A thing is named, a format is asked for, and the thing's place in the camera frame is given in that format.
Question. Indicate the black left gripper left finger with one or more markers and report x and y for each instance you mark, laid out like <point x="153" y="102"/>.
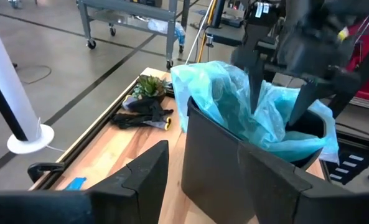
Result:
<point x="134" y="193"/>

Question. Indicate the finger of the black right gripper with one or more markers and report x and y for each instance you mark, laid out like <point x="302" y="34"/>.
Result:
<point x="307" y="99"/>
<point x="255" y="81"/>

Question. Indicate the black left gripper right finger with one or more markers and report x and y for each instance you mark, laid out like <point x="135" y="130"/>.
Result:
<point x="280" y="193"/>

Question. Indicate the blue trash bag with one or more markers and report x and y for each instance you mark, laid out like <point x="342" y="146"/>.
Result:
<point x="234" y="93"/>

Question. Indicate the black trash bin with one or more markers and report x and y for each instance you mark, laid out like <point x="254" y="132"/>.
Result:
<point x="209" y="155"/>

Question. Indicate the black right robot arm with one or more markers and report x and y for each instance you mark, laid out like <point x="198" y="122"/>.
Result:
<point x="259" y="28"/>

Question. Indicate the clear plastic bag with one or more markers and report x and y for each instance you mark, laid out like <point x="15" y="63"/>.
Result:
<point x="165" y="29"/>

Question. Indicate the black side desk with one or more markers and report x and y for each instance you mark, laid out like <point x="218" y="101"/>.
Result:
<point x="234" y="34"/>

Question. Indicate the blue tape piece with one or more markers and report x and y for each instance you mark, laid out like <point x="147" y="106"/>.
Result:
<point x="75" y="183"/>

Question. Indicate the black glove yellow cuff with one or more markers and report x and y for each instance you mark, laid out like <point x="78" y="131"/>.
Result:
<point x="140" y="121"/>
<point x="150" y="107"/>

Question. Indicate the thin white rod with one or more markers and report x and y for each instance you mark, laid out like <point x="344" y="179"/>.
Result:
<point x="199" y="31"/>

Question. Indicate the black table clamp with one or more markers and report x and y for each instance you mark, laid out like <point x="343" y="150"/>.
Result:
<point x="44" y="169"/>

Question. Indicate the potted succulent plant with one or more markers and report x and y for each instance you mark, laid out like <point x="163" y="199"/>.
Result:
<point x="150" y="88"/>

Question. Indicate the grey metal cart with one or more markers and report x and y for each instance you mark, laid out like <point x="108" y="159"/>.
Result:
<point x="131" y="15"/>

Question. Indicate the white pole with base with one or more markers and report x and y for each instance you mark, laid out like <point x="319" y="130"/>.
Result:
<point x="7" y="77"/>

